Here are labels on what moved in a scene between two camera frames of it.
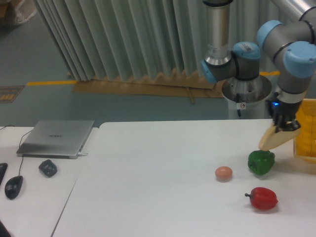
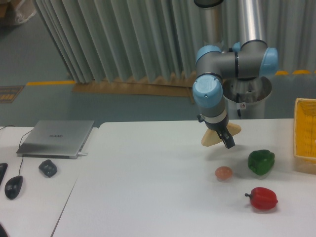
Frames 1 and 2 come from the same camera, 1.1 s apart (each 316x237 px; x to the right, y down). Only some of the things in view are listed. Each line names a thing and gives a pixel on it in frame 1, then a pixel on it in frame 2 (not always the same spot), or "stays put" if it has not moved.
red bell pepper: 262,198 stays put
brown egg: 223,173 stays put
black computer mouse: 13,186 stays put
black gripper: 281,110 → 221,129
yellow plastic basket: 304,141 stays put
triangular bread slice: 271,139 → 212,137
